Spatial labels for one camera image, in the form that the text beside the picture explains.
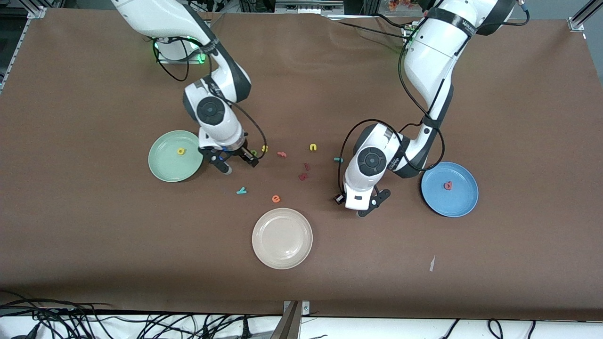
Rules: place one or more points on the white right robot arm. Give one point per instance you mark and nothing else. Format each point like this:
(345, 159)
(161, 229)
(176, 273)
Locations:
(155, 16)

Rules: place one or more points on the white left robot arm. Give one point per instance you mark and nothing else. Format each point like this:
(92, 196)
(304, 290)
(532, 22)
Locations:
(433, 52)

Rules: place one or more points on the teal letter y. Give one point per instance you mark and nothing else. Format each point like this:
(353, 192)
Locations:
(241, 190)

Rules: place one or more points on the green plate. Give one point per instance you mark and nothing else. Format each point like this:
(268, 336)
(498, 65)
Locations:
(169, 165)

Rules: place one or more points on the dark red letter k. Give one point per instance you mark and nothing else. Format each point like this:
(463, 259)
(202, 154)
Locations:
(303, 176)

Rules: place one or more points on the beige plate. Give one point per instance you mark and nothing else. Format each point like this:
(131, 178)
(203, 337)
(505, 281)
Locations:
(282, 238)

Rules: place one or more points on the brown table cover sheet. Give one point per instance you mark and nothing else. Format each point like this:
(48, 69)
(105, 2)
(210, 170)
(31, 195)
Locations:
(94, 235)

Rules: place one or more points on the silver metal box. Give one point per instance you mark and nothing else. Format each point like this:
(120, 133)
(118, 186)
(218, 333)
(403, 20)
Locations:
(306, 7)

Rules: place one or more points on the white paper scrap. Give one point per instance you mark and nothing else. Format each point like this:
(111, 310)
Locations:
(432, 263)

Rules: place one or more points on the blue plate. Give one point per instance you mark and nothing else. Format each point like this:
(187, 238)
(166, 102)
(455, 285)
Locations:
(457, 202)

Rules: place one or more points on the orange flower decoration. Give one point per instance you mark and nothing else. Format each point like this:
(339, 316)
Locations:
(400, 4)

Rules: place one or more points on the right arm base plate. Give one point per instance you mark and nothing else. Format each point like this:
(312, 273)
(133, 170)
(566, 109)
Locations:
(169, 57)

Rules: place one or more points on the metal bracket with post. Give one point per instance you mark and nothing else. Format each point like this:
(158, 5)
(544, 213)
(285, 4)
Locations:
(292, 325)

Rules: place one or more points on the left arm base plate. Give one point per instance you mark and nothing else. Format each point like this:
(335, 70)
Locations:
(408, 33)

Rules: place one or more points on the aluminium frame profile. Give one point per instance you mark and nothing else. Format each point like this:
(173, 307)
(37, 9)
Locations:
(37, 12)
(577, 23)

